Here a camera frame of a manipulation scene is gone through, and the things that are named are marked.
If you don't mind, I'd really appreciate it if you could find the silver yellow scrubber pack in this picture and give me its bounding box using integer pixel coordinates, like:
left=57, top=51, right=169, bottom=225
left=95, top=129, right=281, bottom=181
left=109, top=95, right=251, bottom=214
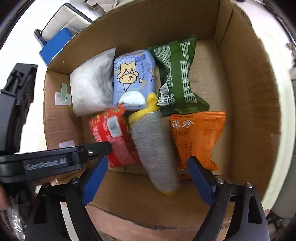
left=128, top=92, right=179, bottom=196

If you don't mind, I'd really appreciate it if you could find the orange snack bag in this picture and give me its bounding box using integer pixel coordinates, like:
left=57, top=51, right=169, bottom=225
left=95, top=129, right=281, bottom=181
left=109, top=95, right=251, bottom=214
left=169, top=111, right=226, bottom=180

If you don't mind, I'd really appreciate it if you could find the white puffer jacket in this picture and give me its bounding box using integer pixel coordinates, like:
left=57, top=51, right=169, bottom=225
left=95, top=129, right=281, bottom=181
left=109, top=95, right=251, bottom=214
left=83, top=0, right=133, bottom=13

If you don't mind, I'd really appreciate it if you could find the white chair with black frame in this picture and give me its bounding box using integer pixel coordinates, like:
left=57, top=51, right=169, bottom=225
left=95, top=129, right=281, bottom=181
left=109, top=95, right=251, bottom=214
left=34, top=3, right=93, bottom=47

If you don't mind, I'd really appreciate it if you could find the blue cartoon tissue pack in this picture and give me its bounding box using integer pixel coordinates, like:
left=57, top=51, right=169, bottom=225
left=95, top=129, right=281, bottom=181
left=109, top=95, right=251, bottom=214
left=113, top=50, right=157, bottom=110

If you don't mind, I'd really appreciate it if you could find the green snack bag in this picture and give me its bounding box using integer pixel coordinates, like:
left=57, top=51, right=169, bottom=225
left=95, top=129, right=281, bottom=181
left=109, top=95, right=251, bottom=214
left=147, top=37, right=210, bottom=115

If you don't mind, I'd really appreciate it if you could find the white soft pack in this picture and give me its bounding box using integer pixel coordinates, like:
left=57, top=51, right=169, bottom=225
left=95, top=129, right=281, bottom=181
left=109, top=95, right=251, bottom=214
left=70, top=48, right=116, bottom=116

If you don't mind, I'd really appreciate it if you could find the red snack bag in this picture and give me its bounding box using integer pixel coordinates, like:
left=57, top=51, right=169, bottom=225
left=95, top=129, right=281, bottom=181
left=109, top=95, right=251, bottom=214
left=89, top=103, right=140, bottom=168

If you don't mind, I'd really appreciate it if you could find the open cardboard box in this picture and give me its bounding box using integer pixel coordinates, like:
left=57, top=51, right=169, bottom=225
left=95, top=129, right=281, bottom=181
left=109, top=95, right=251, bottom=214
left=43, top=0, right=282, bottom=241

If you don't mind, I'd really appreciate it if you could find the blue folded mat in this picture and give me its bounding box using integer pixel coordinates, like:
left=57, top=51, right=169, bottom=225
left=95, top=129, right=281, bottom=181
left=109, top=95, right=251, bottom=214
left=39, top=28, right=72, bottom=66

